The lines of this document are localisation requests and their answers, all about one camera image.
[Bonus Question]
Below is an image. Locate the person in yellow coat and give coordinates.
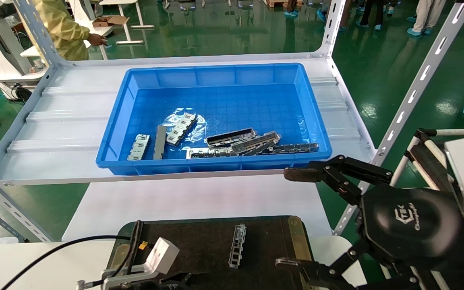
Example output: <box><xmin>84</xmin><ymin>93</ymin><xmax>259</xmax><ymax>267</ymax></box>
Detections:
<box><xmin>33</xmin><ymin>0</ymin><xmax>108</xmax><ymax>61</ymax></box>

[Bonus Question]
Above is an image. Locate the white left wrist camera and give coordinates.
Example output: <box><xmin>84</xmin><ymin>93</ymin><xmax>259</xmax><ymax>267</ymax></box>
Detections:
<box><xmin>145</xmin><ymin>237</ymin><xmax>180</xmax><ymax>275</ymax></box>

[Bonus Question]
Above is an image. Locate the silver slotted metal bracket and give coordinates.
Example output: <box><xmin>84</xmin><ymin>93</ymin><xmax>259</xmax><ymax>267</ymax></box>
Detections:
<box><xmin>166</xmin><ymin>113</ymin><xmax>197</xmax><ymax>146</ymax></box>

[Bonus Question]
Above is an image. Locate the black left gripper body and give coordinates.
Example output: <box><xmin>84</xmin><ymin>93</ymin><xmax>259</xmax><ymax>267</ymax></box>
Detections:
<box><xmin>151</xmin><ymin>273</ymin><xmax>204</xmax><ymax>290</ymax></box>

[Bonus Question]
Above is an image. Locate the grey flat metal bar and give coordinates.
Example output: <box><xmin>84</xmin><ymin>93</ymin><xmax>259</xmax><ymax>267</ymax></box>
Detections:
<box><xmin>153</xmin><ymin>125</ymin><xmax>168</xmax><ymax>160</ymax></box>

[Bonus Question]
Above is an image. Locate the short silver metal bracket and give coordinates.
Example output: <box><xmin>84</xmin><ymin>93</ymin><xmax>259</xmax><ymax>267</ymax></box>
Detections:
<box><xmin>127</xmin><ymin>134</ymin><xmax>151</xmax><ymax>161</ymax></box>

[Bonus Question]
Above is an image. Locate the grey metal shelf rack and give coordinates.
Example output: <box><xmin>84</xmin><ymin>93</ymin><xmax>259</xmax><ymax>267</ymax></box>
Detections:
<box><xmin>0</xmin><ymin>0</ymin><xmax>464</xmax><ymax>242</ymax></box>

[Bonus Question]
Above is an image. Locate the black container tray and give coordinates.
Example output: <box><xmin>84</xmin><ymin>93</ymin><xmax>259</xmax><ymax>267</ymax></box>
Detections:
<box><xmin>105</xmin><ymin>215</ymin><xmax>313</xmax><ymax>290</ymax></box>

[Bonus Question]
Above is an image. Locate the open cardboard box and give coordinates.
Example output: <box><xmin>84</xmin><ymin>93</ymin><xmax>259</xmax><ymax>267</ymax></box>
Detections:
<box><xmin>92</xmin><ymin>15</ymin><xmax>130</xmax><ymax>28</ymax></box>

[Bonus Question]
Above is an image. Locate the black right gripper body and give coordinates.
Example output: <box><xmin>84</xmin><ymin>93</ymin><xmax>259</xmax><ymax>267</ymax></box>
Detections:
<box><xmin>357</xmin><ymin>185</ymin><xmax>464</xmax><ymax>290</ymax></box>

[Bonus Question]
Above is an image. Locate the long silver rail part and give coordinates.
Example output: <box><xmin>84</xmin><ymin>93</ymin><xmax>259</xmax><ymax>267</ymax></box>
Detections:
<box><xmin>185</xmin><ymin>147</ymin><xmax>238</xmax><ymax>159</ymax></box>

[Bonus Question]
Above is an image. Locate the clear plastic bag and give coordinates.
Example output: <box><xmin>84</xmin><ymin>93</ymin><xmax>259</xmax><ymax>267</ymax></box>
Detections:
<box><xmin>163</xmin><ymin>107</ymin><xmax>207</xmax><ymax>153</ymax></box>

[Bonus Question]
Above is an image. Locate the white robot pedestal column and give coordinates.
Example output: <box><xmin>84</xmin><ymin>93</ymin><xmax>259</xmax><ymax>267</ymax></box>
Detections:
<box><xmin>0</xmin><ymin>0</ymin><xmax>51</xmax><ymax>101</ymax></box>

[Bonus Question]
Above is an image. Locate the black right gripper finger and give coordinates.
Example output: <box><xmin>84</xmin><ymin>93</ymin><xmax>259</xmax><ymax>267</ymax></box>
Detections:
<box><xmin>275</xmin><ymin>238</ymin><xmax>418</xmax><ymax>290</ymax></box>
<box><xmin>284</xmin><ymin>155</ymin><xmax>394</xmax><ymax>206</ymax></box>

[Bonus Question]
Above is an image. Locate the white desk with T-leg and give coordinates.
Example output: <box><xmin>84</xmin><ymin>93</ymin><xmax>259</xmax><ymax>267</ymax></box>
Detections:
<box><xmin>99</xmin><ymin>0</ymin><xmax>155</xmax><ymax>45</ymax></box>

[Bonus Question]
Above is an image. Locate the person in dark trousers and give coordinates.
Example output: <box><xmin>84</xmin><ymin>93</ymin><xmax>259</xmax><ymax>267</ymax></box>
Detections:
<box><xmin>355</xmin><ymin>0</ymin><xmax>389</xmax><ymax>31</ymax></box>

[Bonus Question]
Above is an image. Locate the long black rail part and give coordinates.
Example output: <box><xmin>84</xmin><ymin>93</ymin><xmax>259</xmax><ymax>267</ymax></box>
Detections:
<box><xmin>261</xmin><ymin>143</ymin><xmax>320</xmax><ymax>155</ymax></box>

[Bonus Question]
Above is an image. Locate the person in khaki trousers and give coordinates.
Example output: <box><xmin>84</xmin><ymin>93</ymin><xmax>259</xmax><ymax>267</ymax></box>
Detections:
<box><xmin>407</xmin><ymin>0</ymin><xmax>447</xmax><ymax>37</ymax></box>

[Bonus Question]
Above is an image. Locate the long silver slotted part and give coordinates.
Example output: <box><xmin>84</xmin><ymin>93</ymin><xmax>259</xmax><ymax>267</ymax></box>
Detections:
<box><xmin>229</xmin><ymin>224</ymin><xmax>247</xmax><ymax>269</ymax></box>

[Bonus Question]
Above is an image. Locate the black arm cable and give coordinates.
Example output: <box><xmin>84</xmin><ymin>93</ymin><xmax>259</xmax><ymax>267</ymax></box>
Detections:
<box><xmin>0</xmin><ymin>221</ymin><xmax>144</xmax><ymax>290</ymax></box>

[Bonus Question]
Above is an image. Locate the large blue plastic bin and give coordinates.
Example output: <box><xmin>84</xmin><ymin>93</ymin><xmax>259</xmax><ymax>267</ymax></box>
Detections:
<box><xmin>96</xmin><ymin>62</ymin><xmax>333</xmax><ymax>176</ymax></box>

